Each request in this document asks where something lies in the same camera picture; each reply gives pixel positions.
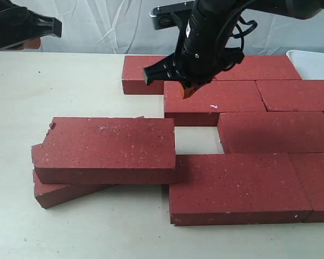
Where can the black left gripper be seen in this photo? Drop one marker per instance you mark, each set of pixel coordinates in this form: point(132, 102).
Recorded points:
point(21, 28)

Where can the back row right red brick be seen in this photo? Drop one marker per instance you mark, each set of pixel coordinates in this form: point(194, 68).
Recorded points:
point(259, 67)

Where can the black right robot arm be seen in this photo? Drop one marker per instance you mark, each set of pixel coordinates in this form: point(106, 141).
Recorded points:
point(227, 10)

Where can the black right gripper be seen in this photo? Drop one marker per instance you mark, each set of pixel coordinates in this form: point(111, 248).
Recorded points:
point(205, 47)

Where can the white plastic tray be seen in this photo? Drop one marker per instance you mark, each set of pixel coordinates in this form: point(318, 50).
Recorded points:
point(310, 65)

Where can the back row left red brick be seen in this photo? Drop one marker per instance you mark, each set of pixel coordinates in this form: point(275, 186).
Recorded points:
point(133, 81)

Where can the second row right red brick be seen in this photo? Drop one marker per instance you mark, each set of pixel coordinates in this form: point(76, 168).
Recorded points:
point(292, 95)

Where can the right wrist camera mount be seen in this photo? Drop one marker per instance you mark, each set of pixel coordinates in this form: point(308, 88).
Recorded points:
point(172, 15)

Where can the white plastic backdrop sheet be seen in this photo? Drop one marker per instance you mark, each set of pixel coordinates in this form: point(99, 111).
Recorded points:
point(125, 27)

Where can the front row large red brick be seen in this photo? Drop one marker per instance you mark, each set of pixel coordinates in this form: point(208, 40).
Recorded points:
point(220, 189)

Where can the third row red brick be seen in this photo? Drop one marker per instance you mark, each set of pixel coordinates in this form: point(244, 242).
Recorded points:
point(272, 132)

